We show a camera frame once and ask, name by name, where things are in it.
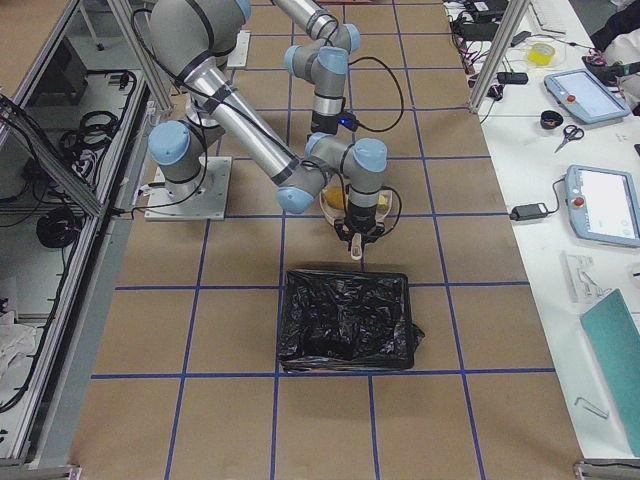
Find white crumpled cloth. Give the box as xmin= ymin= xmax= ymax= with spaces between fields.
xmin=1 ymin=311 xmax=37 ymax=377

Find aluminium frame post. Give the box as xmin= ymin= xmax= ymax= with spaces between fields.
xmin=468 ymin=0 xmax=529 ymax=114

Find pale curved bread piece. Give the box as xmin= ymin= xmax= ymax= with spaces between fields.
xmin=377 ymin=191 xmax=393 ymax=211

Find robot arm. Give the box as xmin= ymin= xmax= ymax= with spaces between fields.
xmin=274 ymin=0 xmax=361 ymax=135
xmin=149 ymin=1 xmax=387 ymax=245

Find yellow potato-shaped lump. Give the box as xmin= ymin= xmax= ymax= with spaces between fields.
xmin=324 ymin=186 xmax=347 ymax=211

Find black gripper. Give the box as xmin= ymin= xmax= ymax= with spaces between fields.
xmin=333 ymin=203 xmax=386 ymax=249

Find teal notebook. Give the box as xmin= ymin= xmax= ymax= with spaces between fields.
xmin=580 ymin=289 xmax=639 ymax=456

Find yellow tape roll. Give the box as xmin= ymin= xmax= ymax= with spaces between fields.
xmin=527 ymin=42 xmax=556 ymax=67

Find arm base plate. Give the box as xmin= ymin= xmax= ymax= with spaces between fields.
xmin=144 ymin=155 xmax=233 ymax=221
xmin=227 ymin=30 xmax=251 ymax=69

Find black scissors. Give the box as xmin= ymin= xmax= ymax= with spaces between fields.
xmin=554 ymin=124 xmax=585 ymax=153

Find clear plastic package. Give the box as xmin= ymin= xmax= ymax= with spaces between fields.
xmin=561 ymin=251 xmax=612 ymax=304

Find black power brick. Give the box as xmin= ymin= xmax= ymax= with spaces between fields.
xmin=509 ymin=203 xmax=550 ymax=221

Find right black bag-lined bin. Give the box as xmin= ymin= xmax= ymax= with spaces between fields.
xmin=278 ymin=269 xmax=424 ymax=371

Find metal hex key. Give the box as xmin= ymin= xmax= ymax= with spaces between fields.
xmin=574 ymin=396 xmax=610 ymax=419

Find blue teach pendant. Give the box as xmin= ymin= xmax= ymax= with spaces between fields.
xmin=543 ymin=68 xmax=631 ymax=124
xmin=565 ymin=165 xmax=639 ymax=248

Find white plastic dustpan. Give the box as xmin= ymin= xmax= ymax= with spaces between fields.
xmin=319 ymin=186 xmax=403 ymax=261

